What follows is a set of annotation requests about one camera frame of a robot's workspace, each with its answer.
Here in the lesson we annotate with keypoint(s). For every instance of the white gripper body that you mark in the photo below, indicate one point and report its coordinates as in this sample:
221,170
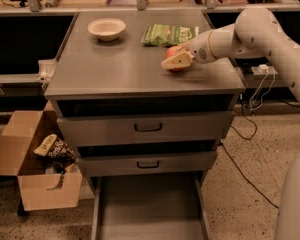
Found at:
199,49

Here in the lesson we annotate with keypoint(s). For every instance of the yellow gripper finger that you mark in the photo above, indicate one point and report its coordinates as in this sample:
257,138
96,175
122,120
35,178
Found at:
188,57

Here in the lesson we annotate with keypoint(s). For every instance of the red apple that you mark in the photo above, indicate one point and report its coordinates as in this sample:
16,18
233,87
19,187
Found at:
175,60

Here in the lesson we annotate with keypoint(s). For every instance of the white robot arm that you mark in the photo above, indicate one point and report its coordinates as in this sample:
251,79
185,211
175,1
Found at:
255,33

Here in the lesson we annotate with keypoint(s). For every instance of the grey top drawer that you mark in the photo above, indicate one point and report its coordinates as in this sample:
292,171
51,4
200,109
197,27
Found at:
141,129

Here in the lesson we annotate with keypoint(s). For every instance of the grey drawer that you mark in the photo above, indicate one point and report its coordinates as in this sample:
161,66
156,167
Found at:
141,129
167,206
146,164

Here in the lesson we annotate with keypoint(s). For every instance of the grey drawer cabinet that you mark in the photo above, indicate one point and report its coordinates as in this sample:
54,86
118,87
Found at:
95,78

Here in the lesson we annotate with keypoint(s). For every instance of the grey middle drawer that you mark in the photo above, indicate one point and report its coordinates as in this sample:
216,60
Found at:
146,164

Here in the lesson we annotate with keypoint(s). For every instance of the grey bottom drawer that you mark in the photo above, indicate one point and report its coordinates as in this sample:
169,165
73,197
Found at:
167,206

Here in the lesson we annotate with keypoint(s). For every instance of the green chip bag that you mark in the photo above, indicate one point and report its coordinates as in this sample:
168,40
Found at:
164,35

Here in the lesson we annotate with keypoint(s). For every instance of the white power strip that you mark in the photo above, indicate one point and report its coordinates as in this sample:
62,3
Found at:
263,68

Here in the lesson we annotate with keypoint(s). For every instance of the white paper bowl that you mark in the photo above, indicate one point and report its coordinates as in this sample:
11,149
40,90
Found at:
106,29

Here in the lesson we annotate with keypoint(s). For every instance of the brown snack bag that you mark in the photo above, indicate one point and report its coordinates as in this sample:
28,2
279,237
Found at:
55,148

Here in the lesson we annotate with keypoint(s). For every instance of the brown cardboard box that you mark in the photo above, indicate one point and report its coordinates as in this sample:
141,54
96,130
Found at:
41,188

